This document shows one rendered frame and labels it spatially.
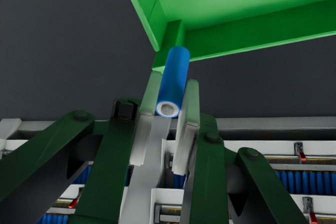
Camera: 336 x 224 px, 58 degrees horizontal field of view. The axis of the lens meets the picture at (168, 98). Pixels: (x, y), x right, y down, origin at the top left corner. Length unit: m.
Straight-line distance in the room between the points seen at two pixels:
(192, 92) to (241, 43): 0.12
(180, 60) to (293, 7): 0.14
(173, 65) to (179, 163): 0.10
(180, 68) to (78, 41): 0.84
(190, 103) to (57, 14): 0.88
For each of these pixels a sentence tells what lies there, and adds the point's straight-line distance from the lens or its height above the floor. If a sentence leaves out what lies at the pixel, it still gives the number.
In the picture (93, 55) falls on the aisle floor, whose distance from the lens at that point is 1.06.
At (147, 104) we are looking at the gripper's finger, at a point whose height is 0.67.
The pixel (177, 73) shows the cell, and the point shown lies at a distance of 0.22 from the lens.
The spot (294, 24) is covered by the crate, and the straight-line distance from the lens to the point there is 0.30.
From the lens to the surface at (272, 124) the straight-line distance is 1.14.
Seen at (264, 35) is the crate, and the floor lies 0.52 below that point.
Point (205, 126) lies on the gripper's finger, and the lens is 0.16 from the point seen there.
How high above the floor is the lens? 0.76
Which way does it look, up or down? 43 degrees down
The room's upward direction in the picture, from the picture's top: 168 degrees counter-clockwise
